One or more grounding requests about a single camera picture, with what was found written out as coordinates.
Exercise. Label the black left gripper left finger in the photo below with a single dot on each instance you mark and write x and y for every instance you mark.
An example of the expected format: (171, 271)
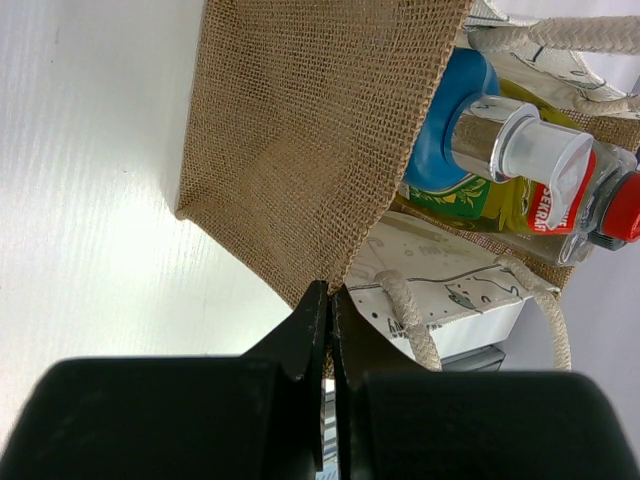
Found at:
(258, 415)

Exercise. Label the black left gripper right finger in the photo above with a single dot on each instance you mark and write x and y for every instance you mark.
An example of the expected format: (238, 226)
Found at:
(398, 420)

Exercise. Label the clear bottle grey cap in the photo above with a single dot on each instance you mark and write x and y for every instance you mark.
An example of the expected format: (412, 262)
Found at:
(585, 240)

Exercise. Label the blue orange pump bottle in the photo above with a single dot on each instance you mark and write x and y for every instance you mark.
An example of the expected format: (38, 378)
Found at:
(472, 129)

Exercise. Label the yellow bottle red cap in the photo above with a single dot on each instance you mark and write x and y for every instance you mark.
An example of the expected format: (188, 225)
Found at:
(523, 205)

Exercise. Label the jute canvas tote bag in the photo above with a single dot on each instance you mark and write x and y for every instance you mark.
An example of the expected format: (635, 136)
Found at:
(302, 118)

